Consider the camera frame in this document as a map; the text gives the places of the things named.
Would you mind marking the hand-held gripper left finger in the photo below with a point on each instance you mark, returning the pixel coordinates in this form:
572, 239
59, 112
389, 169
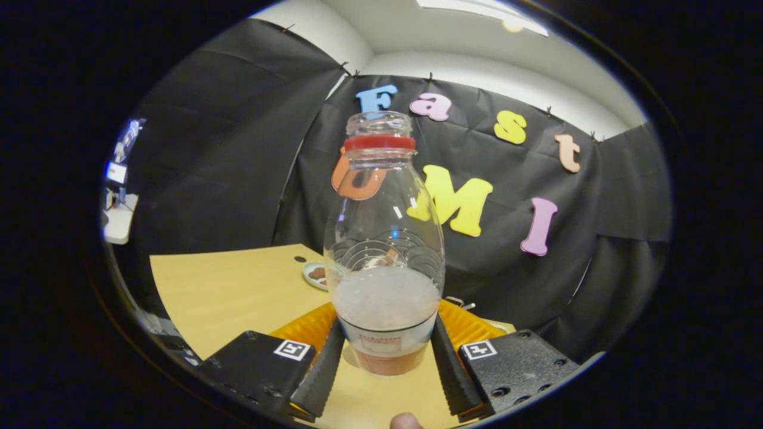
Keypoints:
319, 375

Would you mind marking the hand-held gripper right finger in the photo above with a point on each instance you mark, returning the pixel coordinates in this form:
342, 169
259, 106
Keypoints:
456, 375

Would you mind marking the clear juice bottle red label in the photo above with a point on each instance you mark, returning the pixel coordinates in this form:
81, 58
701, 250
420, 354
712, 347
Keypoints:
384, 238

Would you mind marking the pale green plate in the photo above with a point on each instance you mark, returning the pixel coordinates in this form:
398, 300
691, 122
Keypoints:
311, 280

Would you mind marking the wooden table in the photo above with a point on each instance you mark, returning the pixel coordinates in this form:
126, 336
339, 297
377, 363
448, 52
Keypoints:
238, 298

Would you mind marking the white desk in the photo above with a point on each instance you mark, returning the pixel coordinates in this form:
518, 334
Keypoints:
119, 220

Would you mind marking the small lit screen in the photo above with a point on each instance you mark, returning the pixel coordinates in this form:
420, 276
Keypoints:
116, 173

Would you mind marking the large ceiling light panel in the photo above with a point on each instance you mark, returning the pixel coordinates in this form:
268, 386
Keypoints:
483, 11

